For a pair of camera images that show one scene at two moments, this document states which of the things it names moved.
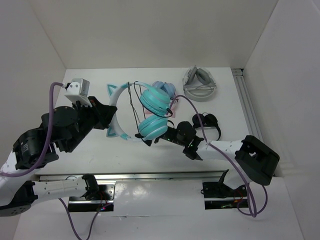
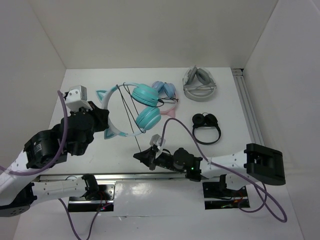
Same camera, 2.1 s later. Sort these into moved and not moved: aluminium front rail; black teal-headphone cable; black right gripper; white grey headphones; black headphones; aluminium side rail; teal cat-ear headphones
Moved: teal cat-ear headphones; black right gripper; black teal-headphone cable
Not moved: aluminium side rail; aluminium front rail; white grey headphones; black headphones
